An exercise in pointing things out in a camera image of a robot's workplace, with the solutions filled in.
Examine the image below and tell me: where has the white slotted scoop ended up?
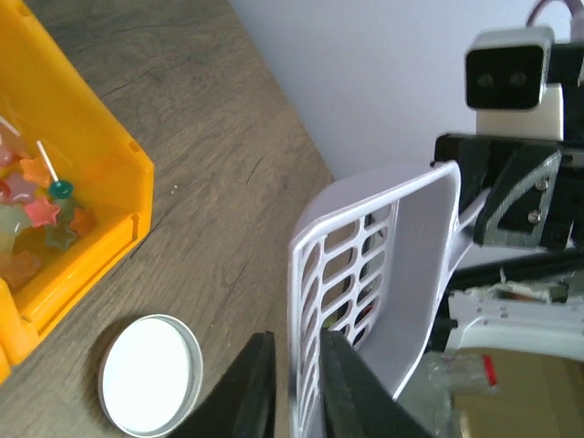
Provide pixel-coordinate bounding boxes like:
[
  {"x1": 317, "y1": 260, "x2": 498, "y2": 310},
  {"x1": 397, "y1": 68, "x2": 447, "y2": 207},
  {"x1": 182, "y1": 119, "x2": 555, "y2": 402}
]
[{"x1": 287, "y1": 162, "x2": 485, "y2": 437}]

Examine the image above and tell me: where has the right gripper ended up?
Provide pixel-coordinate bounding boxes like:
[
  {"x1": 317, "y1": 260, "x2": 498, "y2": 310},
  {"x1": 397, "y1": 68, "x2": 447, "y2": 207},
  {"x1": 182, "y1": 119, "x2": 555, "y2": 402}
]
[{"x1": 433, "y1": 42, "x2": 583, "y2": 251}]

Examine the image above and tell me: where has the white jar lid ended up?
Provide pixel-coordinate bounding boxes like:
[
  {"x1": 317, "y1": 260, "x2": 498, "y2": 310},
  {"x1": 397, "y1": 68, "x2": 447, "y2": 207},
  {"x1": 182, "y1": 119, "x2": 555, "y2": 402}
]
[{"x1": 98, "y1": 314, "x2": 203, "y2": 437}]

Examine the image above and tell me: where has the orange bin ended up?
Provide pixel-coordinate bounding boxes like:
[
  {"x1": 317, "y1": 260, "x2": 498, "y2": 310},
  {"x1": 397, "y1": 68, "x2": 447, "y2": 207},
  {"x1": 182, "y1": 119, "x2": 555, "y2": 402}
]
[{"x1": 0, "y1": 0, "x2": 155, "y2": 383}]

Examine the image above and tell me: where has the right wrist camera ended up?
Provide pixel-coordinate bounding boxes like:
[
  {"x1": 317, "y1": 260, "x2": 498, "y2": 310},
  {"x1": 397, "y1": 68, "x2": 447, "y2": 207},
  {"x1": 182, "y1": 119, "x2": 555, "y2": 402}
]
[{"x1": 465, "y1": 26, "x2": 564, "y2": 141}]

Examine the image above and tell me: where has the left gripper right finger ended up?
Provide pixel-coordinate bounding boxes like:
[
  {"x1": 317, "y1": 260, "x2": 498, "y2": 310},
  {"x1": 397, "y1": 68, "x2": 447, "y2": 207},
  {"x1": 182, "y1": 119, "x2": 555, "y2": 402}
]
[{"x1": 319, "y1": 329, "x2": 431, "y2": 438}]

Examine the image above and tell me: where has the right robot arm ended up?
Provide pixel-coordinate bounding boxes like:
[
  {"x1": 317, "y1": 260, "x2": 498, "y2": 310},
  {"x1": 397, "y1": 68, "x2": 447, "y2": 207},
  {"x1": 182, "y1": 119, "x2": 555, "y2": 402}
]
[{"x1": 433, "y1": 36, "x2": 583, "y2": 360}]

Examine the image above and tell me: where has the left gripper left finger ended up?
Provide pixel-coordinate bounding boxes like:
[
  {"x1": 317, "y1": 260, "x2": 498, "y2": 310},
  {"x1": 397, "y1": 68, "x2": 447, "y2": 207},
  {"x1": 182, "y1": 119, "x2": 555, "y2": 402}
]
[{"x1": 170, "y1": 331, "x2": 276, "y2": 438}]

